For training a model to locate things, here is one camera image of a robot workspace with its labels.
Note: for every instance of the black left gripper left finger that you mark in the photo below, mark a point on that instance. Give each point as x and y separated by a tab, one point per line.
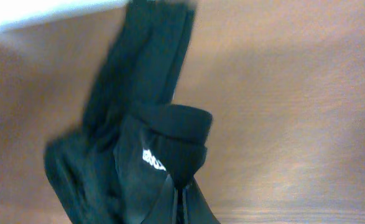
164	210

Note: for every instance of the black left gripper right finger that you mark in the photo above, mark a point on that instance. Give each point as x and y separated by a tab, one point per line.
195	207

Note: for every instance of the black t-shirt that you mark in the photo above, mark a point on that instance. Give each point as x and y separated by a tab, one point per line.
112	166

